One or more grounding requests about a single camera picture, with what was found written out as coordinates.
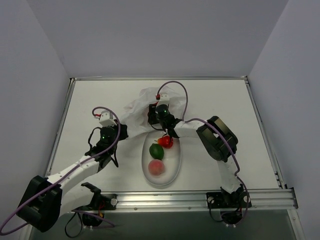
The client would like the white plastic bag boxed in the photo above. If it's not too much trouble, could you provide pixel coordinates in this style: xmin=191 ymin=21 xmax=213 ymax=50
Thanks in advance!
xmin=119 ymin=86 xmax=186 ymax=139

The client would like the red fake fruit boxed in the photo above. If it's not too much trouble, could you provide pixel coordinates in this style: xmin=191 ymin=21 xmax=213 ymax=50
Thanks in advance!
xmin=157 ymin=135 xmax=174 ymax=149

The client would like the green fake lime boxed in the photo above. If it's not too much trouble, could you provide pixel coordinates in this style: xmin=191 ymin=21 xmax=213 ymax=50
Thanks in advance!
xmin=149 ymin=143 xmax=165 ymax=161

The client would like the pink fake fruit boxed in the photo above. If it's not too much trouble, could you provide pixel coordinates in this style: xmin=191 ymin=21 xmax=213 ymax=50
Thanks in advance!
xmin=148 ymin=159 xmax=165 ymax=176

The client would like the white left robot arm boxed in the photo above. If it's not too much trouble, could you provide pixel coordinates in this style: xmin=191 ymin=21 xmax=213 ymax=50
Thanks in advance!
xmin=16 ymin=123 xmax=128 ymax=233

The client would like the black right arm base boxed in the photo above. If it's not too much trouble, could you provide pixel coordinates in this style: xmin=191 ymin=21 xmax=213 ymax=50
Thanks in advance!
xmin=206 ymin=184 xmax=252 ymax=228

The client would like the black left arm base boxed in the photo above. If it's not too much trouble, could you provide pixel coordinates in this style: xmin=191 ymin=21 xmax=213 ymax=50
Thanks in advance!
xmin=75 ymin=182 xmax=118 ymax=229

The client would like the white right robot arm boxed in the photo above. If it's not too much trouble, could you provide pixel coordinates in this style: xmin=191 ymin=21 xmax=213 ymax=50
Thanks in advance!
xmin=147 ymin=103 xmax=245 ymax=207

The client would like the white oval plate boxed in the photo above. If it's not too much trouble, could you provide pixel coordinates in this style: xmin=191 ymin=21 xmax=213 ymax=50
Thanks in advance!
xmin=141 ymin=131 xmax=181 ymax=187

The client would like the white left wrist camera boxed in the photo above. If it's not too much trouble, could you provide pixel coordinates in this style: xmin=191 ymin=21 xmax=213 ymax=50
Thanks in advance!
xmin=98 ymin=110 xmax=116 ymax=127

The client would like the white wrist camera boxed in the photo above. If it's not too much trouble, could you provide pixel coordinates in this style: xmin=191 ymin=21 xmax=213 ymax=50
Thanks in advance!
xmin=155 ymin=93 xmax=170 ymax=106
xmin=98 ymin=110 xmax=116 ymax=127

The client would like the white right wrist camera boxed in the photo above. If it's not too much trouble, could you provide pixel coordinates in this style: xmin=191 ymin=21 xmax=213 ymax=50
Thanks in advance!
xmin=155 ymin=93 xmax=170 ymax=106

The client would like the aluminium front rail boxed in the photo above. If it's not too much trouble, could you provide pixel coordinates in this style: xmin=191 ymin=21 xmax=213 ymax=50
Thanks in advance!
xmin=101 ymin=189 xmax=298 ymax=213

